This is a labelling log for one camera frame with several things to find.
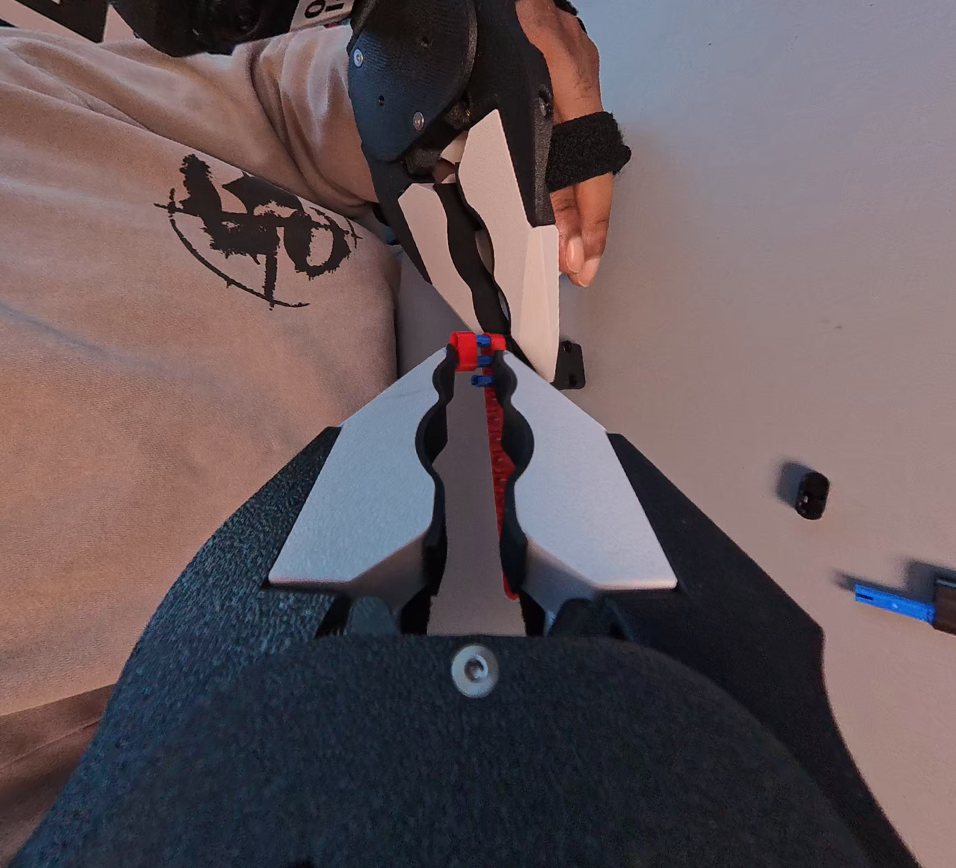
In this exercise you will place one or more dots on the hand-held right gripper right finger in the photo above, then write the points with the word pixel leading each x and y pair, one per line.
pixel 590 509

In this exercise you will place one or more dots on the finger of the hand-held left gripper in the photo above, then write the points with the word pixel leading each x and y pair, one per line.
pixel 429 226
pixel 523 241

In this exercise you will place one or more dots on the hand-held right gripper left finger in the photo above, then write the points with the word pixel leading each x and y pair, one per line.
pixel 366 502

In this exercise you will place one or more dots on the long red lego beam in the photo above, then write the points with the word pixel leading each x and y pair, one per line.
pixel 499 480

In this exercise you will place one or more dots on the red lego connector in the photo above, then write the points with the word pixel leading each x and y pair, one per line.
pixel 463 351

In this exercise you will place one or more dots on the black lego panel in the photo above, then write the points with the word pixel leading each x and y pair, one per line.
pixel 573 364

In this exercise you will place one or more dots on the person's left forearm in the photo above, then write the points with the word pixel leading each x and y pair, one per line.
pixel 314 121

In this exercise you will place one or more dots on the person's left hand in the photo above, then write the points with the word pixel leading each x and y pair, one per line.
pixel 571 62

